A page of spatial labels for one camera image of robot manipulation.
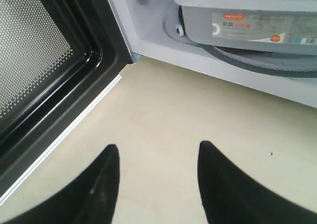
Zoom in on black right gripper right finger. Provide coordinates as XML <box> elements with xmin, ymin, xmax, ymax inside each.
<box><xmin>199</xmin><ymin>141</ymin><xmax>317</xmax><ymax>224</ymax></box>

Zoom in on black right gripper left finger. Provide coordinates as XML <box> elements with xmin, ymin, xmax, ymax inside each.
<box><xmin>7</xmin><ymin>144</ymin><xmax>120</xmax><ymax>224</ymax></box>

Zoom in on white microwave door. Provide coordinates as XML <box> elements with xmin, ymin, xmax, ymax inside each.
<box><xmin>0</xmin><ymin>0</ymin><xmax>132</xmax><ymax>203</ymax></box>

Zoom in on white plastic food container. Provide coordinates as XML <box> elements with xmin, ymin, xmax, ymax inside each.
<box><xmin>174</xmin><ymin>0</ymin><xmax>317</xmax><ymax>55</ymax></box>

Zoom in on white Midea microwave oven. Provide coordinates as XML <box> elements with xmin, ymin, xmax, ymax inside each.
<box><xmin>108</xmin><ymin>0</ymin><xmax>317</xmax><ymax>107</ymax></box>

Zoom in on glass turntable plate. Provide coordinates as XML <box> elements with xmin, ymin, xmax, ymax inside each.
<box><xmin>173</xmin><ymin>38</ymin><xmax>317</xmax><ymax>79</ymax></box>

